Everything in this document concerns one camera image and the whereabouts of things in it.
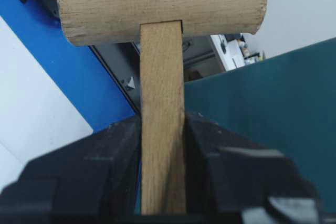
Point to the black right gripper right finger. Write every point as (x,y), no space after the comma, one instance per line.
(230,179)

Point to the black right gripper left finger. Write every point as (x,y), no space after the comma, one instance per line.
(92,180)

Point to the wooden mallet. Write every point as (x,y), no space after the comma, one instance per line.
(159,26)

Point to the large white board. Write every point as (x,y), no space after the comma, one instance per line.
(36,117)

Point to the dark green backdrop sheet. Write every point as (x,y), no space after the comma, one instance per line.
(286,102)

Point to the blue table mat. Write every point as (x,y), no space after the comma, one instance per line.
(75,70)

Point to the black aluminium frame rail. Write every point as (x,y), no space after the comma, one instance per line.
(121,61)

